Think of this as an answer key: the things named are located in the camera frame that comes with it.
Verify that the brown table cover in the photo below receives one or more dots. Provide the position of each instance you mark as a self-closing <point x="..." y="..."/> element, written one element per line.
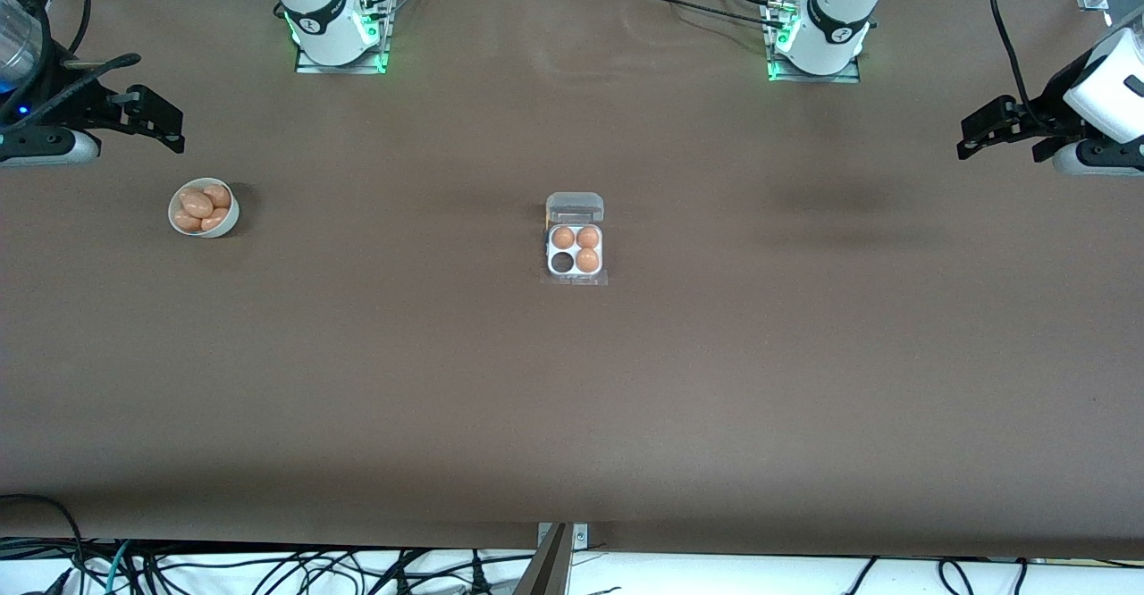
<point x="572" y="398"/>

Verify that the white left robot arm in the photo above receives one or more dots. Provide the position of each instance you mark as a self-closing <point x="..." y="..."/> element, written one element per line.
<point x="836" y="14"/>

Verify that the small metal bracket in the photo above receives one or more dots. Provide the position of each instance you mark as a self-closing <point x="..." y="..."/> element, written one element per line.
<point x="581" y="537"/>

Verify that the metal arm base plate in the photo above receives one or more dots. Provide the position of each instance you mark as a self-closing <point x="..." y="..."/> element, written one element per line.
<point x="313" y="66"/>
<point x="845" y="75"/>

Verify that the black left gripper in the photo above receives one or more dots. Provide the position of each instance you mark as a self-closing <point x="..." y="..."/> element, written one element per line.
<point x="1051" y="104"/>

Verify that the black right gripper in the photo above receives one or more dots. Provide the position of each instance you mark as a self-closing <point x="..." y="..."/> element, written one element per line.
<point x="75" y="100"/>

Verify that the clear plastic egg box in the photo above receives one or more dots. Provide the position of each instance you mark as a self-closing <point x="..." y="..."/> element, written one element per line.
<point x="575" y="209"/>

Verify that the white round bowl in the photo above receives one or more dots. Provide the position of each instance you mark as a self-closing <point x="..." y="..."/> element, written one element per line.
<point x="228" y="225"/>

